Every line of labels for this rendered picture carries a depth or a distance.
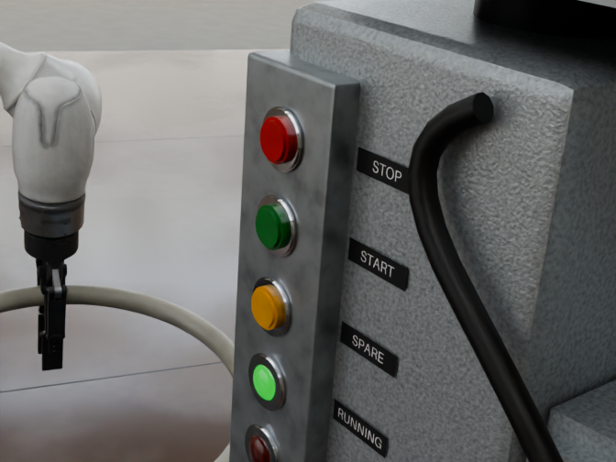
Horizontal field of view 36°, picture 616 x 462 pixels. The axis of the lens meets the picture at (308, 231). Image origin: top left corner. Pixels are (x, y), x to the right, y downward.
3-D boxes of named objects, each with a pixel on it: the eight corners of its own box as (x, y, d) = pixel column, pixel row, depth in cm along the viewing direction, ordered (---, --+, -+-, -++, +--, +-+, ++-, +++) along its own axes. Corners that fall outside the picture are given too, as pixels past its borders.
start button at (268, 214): (293, 254, 53) (296, 211, 52) (278, 258, 53) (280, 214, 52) (267, 237, 55) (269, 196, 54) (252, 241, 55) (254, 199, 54)
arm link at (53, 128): (88, 209, 128) (96, 167, 139) (92, 102, 120) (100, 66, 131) (5, 203, 126) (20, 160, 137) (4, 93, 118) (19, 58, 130)
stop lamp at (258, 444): (281, 474, 59) (284, 441, 59) (263, 481, 59) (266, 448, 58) (260, 454, 61) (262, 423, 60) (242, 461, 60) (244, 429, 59)
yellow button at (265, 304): (288, 334, 55) (291, 293, 54) (273, 338, 55) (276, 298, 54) (262, 315, 57) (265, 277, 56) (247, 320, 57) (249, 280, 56)
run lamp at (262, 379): (287, 404, 58) (290, 369, 57) (268, 411, 57) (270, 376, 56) (264, 386, 59) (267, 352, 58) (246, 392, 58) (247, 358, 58)
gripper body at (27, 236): (20, 212, 136) (20, 267, 140) (27, 242, 129) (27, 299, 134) (73, 209, 139) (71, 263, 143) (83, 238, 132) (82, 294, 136)
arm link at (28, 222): (22, 206, 126) (22, 245, 129) (91, 203, 129) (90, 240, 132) (14, 176, 133) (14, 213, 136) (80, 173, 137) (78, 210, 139)
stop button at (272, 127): (299, 168, 51) (302, 121, 50) (283, 170, 51) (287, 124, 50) (271, 154, 53) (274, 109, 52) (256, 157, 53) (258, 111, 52)
